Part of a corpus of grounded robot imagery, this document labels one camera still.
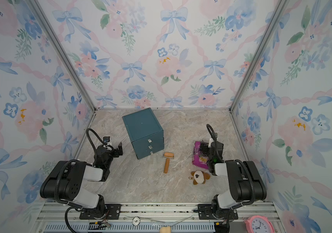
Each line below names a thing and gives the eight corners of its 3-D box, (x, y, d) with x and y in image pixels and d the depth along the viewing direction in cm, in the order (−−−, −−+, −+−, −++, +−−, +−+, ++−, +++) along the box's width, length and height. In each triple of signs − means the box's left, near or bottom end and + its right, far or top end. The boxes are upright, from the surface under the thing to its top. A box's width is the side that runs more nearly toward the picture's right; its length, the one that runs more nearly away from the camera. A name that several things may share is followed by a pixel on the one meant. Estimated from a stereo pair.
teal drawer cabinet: (139, 164, 92) (132, 146, 75) (129, 136, 105) (121, 115, 88) (165, 153, 97) (165, 133, 80) (153, 127, 110) (150, 106, 93)
